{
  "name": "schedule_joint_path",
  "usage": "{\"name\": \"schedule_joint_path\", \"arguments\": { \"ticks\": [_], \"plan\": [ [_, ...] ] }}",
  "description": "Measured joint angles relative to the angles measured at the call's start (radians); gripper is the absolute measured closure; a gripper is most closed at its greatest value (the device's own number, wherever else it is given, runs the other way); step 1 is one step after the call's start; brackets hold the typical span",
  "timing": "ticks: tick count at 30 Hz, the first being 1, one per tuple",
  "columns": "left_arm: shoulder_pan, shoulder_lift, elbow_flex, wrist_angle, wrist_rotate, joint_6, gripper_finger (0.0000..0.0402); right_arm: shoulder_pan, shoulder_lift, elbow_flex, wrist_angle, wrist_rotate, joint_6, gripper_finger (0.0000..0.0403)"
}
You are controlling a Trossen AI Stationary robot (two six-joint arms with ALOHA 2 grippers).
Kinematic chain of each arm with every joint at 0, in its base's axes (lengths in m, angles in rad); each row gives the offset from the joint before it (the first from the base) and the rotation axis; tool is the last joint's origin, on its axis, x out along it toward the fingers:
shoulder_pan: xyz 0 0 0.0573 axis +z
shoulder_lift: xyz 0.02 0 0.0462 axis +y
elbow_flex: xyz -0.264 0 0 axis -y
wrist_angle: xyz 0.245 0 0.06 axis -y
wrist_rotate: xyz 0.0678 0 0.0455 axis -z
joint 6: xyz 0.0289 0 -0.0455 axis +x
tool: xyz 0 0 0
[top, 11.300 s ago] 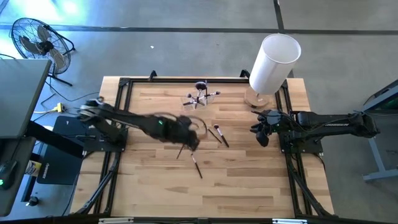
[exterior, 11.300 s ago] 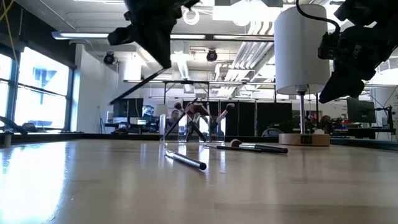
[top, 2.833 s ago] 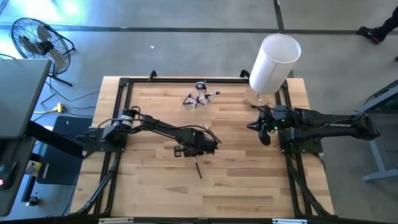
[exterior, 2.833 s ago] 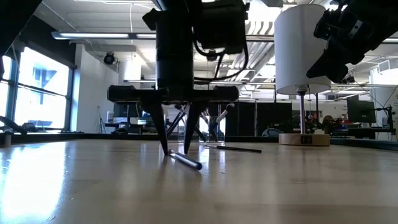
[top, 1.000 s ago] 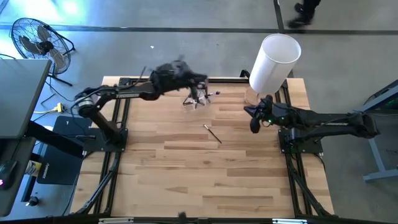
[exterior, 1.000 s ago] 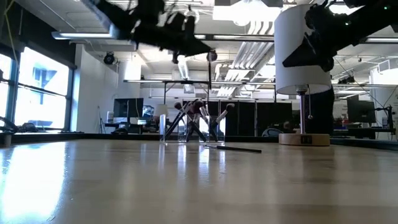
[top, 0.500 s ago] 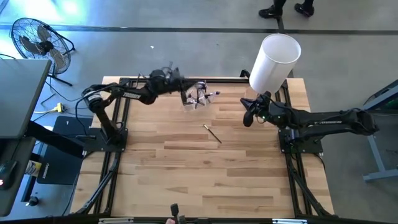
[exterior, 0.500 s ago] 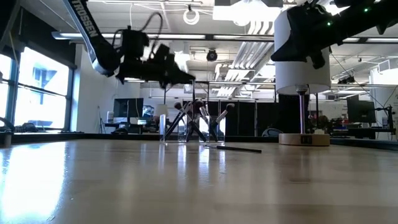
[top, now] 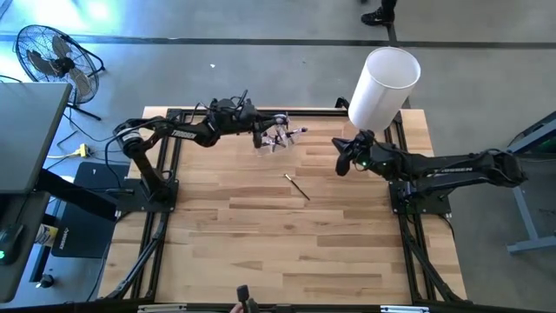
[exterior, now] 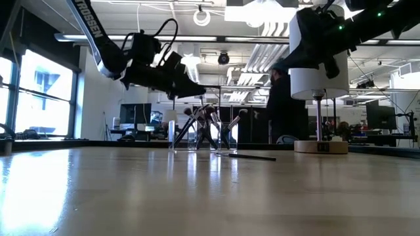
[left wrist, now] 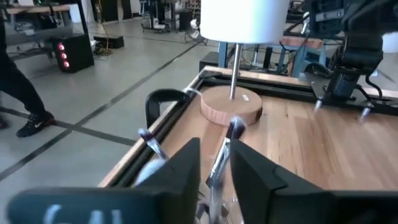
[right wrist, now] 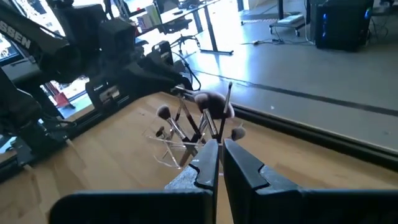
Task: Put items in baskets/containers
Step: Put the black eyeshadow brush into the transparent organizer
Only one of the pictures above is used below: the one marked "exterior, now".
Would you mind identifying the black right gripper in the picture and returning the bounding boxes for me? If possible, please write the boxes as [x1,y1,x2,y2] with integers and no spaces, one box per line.
[274,7,357,79]

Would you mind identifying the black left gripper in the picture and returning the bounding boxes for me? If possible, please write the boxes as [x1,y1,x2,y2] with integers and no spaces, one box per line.
[119,52,207,99]

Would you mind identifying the thin black makeup brush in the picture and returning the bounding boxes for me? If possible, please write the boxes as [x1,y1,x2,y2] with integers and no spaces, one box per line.
[173,104,209,148]
[228,153,277,162]

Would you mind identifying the white shade wooden base lamp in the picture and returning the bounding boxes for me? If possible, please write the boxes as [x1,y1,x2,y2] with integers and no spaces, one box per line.
[288,12,350,155]

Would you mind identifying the small white lamp shade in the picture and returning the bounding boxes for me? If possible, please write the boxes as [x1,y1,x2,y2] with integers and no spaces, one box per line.
[163,109,179,125]

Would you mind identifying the long ceiling light strip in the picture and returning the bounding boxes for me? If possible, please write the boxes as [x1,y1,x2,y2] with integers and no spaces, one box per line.
[357,39,420,46]
[54,32,289,43]

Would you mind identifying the person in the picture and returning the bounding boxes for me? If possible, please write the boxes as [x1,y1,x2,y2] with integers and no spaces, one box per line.
[265,62,310,145]

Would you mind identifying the black computer monitor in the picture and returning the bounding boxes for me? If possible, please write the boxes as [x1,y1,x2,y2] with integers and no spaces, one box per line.
[366,104,398,130]
[119,103,152,125]

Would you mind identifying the clear acrylic brush organizer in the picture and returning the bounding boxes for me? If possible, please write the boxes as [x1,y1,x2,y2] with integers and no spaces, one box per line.
[168,119,239,151]

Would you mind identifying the black partition panels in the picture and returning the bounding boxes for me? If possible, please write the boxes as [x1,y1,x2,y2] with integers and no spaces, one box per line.
[192,104,310,144]

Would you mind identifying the plant with red flowers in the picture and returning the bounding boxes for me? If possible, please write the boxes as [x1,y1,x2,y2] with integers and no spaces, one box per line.
[324,120,362,142]

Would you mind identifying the large window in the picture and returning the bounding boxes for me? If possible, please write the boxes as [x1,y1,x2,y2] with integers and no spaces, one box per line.
[0,49,78,140]

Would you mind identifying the white ceiling duct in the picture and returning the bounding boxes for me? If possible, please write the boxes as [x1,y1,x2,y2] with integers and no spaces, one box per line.
[178,42,201,85]

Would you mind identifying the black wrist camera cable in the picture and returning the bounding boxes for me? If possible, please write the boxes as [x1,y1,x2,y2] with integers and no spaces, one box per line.
[151,18,180,66]

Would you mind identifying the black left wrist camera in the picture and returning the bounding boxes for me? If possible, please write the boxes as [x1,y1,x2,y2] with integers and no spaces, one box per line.
[126,31,161,66]

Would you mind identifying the white coiled ceiling cable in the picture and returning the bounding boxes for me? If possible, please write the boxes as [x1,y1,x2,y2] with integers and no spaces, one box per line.
[192,9,211,28]

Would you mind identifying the small gray cylinder post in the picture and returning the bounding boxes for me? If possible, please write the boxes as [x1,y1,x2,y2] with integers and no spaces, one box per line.
[2,137,14,156]

